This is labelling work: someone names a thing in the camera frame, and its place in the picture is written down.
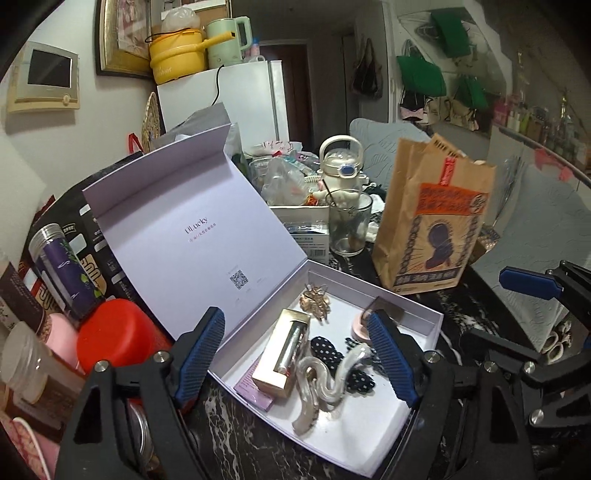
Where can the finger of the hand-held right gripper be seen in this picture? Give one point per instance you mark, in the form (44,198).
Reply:
(508,350)
(531,282)

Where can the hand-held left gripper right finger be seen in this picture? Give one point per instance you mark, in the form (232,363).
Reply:
(392,360)

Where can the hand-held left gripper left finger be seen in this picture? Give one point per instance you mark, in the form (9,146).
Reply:
(198,355)

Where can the purple handwritten card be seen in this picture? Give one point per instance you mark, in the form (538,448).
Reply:
(251,385)

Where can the black polka dot scrunchie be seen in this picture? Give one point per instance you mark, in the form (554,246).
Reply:
(330,353)

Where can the gold windowed perfume box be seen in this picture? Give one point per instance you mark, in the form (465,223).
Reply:
(272,369)

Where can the white translucent hair claw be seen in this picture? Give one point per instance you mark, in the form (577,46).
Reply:
(311,383)

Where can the beige translucent hair claw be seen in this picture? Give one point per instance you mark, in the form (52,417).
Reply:
(316,304)

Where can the lilac hinged gift box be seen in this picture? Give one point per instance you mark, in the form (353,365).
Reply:
(184,240)

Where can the white patterned slippers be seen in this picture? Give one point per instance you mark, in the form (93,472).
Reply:
(561,344)

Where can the red plastic canister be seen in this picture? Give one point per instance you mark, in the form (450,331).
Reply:
(120,337)

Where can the brown printed paper bag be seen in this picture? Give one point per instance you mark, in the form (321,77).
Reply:
(434,221)

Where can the pink tube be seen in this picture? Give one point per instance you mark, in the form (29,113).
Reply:
(62,337)

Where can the black printed bag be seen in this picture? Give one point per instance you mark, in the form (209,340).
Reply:
(106,249)

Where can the glass cup with spoon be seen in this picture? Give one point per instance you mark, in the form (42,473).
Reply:
(348,226)

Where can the white medicine box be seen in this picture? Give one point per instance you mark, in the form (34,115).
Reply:
(304,235)

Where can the row of bottles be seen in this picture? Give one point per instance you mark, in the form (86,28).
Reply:
(545,124)

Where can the clear lidded brown jar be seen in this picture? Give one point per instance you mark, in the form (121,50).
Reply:
(37,374)

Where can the clear plastic bag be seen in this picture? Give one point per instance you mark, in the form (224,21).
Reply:
(286,182)

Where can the green tote bag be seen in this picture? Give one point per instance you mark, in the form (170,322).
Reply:
(450,32)
(420,76)
(473,92)

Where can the round woven mat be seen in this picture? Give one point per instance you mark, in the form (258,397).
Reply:
(151,122)

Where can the white fridge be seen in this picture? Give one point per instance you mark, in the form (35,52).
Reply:
(240,101)

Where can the dark hanging handbag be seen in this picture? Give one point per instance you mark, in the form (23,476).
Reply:
(367,74)

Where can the yellow pot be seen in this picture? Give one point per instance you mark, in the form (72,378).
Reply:
(178,55)

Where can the pink small bottle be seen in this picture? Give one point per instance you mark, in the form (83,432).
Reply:
(254,50)

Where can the pale green electric kettle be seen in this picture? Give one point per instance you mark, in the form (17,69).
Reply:
(226,41)

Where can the framed picture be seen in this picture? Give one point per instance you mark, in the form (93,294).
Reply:
(124,37)

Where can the wall intercom panel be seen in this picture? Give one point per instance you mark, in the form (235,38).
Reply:
(44,74)

